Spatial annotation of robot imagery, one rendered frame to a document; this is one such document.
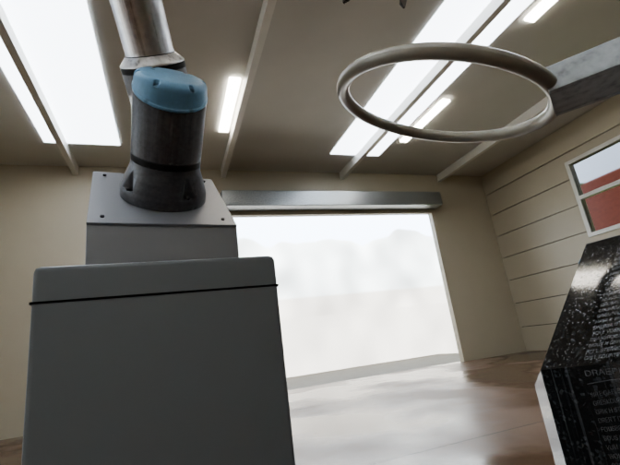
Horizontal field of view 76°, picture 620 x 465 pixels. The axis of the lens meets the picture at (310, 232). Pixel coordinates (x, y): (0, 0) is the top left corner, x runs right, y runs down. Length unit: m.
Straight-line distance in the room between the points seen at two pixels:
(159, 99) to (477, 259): 8.83
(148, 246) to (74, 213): 6.57
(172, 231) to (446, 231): 8.43
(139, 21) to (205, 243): 0.51
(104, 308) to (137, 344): 0.08
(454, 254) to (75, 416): 8.61
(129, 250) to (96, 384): 0.25
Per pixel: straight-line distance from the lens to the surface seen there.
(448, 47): 0.79
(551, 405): 0.88
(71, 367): 0.74
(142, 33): 1.05
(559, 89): 0.90
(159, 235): 0.86
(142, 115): 0.90
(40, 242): 7.36
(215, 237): 0.88
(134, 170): 0.94
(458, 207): 9.53
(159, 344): 0.73
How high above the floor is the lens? 0.67
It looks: 16 degrees up
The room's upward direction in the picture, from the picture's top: 8 degrees counter-clockwise
